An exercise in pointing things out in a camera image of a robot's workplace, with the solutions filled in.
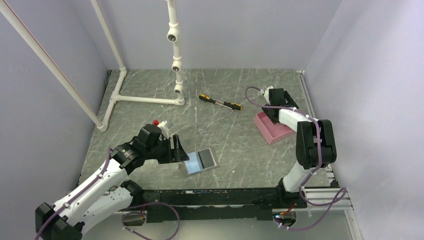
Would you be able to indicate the pink plastic card box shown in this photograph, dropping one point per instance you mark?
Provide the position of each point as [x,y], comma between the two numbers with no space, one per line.
[272,133]

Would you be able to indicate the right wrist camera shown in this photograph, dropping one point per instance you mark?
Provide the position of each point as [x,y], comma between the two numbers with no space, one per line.
[266,94]

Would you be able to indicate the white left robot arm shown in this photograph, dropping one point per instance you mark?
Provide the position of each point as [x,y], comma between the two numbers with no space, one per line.
[107,191]

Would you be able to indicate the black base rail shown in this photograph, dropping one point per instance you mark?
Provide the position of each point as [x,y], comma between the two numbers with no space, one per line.
[213,204]

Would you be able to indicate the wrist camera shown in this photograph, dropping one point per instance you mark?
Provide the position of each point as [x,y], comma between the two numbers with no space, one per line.
[266,94]
[165,126]

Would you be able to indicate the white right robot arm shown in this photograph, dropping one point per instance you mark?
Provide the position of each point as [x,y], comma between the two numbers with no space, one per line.
[315,146]

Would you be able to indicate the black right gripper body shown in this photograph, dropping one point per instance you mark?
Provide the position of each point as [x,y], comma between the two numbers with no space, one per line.
[290,101]

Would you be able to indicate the white PVC pipe frame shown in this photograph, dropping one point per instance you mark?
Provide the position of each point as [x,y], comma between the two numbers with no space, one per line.
[50,72]

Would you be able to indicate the yellow black screwdriver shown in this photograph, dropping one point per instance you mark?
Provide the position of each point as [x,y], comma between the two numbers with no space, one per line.
[229,105]

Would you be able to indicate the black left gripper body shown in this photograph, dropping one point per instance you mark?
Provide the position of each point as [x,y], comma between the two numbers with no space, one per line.
[166,154]

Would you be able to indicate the grey leather card holder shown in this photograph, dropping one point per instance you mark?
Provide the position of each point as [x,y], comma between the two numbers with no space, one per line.
[199,162]

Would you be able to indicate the aluminium extrusion frame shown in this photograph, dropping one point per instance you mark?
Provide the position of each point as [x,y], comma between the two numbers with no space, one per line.
[320,195]

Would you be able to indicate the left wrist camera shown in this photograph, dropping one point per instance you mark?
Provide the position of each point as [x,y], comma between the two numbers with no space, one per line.
[165,126]

